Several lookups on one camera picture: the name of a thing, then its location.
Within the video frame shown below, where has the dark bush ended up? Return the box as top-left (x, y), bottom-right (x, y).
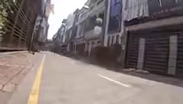
top-left (88, 40), bottom-right (126, 72)

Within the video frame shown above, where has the tall building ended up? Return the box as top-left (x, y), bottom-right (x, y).
top-left (28, 0), bottom-right (56, 53)

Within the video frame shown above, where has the row of buildings with shutters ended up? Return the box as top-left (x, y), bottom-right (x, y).
top-left (49, 0), bottom-right (183, 80)

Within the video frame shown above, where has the grey concrete road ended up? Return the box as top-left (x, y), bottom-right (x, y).
top-left (6, 46), bottom-right (183, 104)

